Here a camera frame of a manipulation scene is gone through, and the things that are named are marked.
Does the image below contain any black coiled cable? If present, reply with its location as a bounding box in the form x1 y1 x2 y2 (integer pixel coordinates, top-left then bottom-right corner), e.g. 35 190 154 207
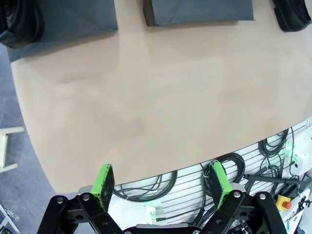
199 153 246 213
258 127 290 157
260 156 285 182
113 170 178 202

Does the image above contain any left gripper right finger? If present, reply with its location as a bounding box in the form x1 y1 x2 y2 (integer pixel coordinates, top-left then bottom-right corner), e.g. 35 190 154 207
199 161 287 234

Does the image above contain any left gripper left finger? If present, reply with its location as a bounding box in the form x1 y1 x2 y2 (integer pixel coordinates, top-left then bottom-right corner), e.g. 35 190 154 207
36 163 124 234

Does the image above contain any black loafer with paper stuffing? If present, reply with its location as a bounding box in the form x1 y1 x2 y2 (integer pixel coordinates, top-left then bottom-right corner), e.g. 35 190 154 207
272 0 312 33

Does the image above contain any yellow red emergency stop button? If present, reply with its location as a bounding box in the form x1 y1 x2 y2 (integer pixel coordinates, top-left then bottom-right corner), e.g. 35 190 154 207
277 194 293 210

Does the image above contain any white control box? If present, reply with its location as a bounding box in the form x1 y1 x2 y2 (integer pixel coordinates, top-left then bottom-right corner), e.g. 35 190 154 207
280 180 312 234

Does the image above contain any black rod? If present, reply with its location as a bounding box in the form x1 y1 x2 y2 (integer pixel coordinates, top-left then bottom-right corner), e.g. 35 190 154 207
243 173 307 185

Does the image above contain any black metal shoe stand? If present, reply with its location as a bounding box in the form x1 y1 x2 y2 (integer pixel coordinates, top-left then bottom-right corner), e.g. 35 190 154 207
142 0 255 27
6 0 119 64

